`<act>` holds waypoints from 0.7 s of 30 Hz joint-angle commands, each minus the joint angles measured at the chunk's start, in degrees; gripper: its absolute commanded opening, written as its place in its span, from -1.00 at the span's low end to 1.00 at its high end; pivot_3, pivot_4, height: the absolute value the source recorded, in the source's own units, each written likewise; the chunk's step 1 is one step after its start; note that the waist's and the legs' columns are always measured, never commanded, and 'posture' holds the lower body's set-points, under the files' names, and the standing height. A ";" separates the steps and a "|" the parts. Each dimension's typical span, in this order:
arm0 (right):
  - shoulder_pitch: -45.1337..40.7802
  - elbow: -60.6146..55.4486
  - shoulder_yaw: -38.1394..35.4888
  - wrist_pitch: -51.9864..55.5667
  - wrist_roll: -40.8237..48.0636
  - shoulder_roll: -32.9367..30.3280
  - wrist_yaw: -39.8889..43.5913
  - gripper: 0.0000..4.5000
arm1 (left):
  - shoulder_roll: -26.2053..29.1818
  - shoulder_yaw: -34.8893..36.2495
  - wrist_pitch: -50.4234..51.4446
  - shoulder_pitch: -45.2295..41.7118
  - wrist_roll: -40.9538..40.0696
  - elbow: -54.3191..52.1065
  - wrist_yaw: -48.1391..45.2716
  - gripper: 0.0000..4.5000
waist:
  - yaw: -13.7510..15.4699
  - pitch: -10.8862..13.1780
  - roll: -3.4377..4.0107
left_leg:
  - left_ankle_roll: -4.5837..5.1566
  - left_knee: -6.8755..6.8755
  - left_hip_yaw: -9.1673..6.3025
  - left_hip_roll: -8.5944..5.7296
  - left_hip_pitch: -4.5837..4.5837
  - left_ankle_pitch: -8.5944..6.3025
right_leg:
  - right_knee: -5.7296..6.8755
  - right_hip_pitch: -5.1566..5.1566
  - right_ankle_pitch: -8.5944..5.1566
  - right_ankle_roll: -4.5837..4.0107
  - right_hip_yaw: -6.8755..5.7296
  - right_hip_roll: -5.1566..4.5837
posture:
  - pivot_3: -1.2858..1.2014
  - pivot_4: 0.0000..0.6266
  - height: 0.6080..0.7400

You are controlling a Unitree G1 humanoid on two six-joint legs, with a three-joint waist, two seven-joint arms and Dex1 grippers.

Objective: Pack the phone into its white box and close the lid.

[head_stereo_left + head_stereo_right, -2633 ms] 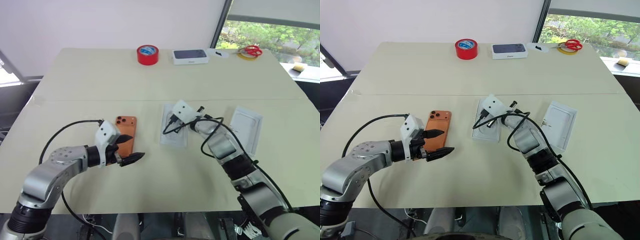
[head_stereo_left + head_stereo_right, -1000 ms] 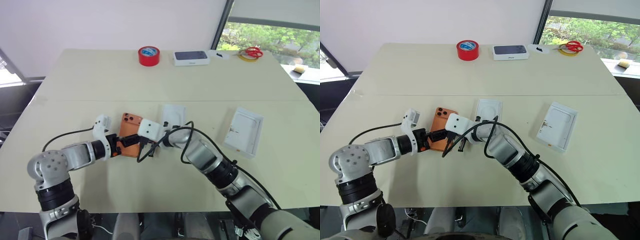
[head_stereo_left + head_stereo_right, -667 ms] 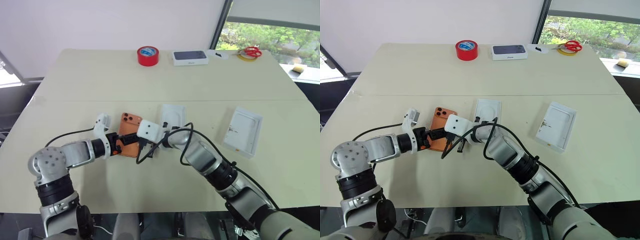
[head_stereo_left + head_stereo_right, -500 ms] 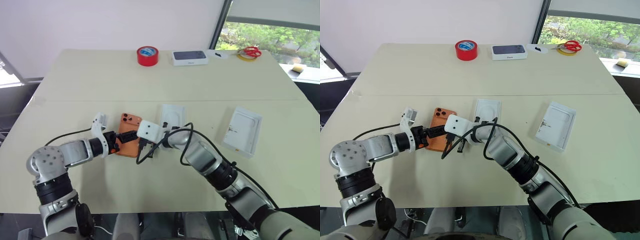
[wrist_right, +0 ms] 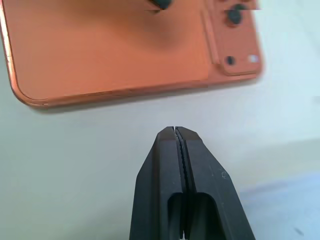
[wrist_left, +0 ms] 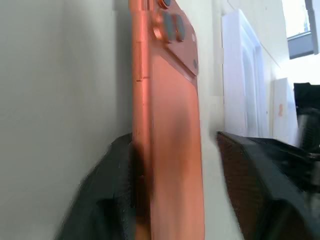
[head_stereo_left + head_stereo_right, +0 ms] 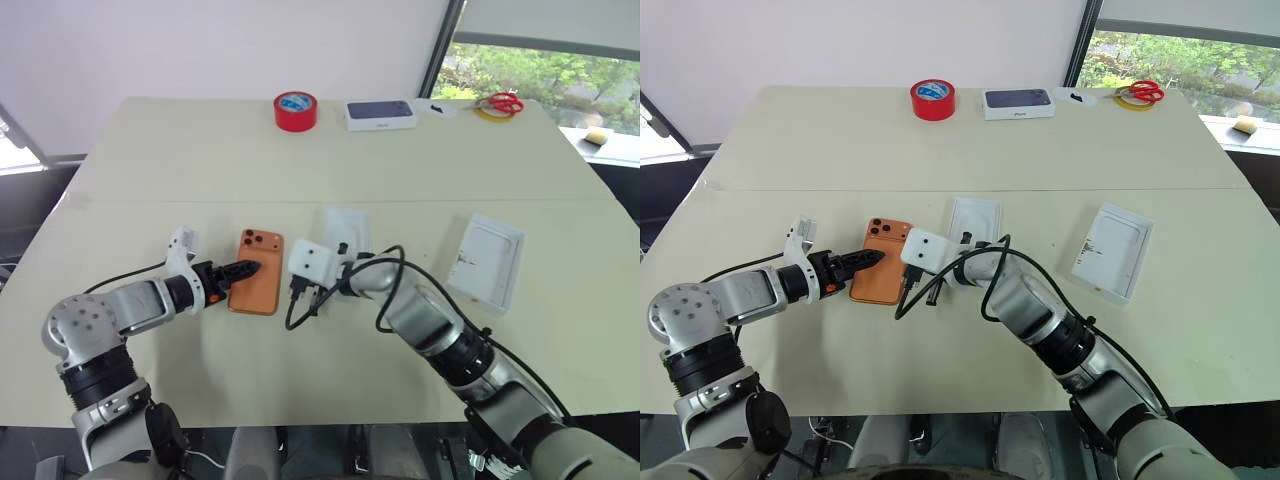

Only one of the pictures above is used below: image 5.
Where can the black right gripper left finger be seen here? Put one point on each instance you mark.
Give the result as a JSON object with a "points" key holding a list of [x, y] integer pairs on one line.
{"points": [[155, 180]]}

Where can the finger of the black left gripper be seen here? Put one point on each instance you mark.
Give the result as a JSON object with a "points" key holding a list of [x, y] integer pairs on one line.
{"points": [[162, 3]]}

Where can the orange smartphone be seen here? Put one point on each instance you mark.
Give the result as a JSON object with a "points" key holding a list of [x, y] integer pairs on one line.
{"points": [[107, 55]]}

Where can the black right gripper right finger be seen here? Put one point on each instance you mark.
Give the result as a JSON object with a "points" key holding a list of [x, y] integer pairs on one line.
{"points": [[212, 190]]}

